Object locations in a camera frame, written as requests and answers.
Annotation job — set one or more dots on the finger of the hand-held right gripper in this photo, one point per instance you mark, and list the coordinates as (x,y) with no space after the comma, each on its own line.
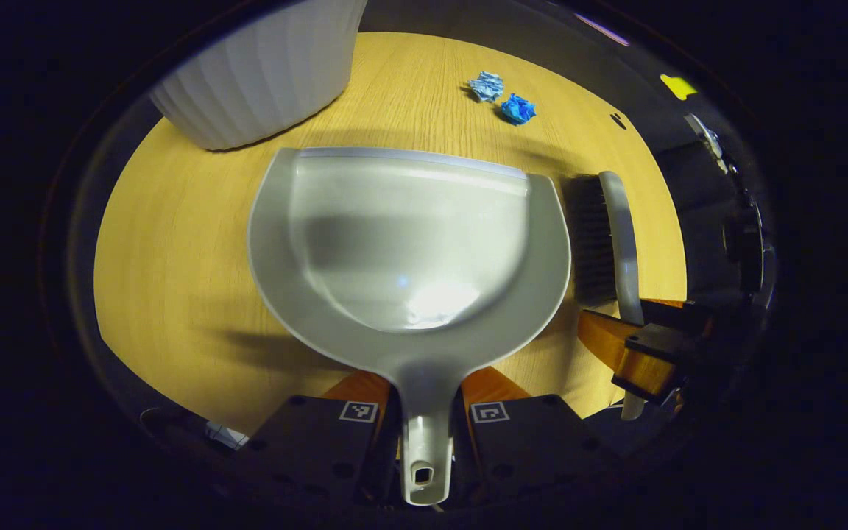
(601,338)
(645,372)

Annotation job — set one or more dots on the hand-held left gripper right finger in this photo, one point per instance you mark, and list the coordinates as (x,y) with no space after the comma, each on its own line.
(534,442)

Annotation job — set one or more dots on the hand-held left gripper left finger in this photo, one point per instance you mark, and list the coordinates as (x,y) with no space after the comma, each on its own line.
(306,442)

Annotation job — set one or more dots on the small grey broom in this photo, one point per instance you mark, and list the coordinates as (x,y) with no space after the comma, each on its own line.
(619,235)

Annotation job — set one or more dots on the grey dustpan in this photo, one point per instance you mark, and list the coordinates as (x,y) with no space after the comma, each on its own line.
(409,243)

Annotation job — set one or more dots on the light blue paper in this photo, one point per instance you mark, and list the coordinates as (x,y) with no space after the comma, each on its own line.
(485,85)

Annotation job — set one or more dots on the wooden desktop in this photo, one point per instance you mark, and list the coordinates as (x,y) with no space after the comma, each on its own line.
(174,258)

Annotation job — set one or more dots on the black desk grommet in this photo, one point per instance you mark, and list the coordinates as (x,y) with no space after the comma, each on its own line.
(618,121)

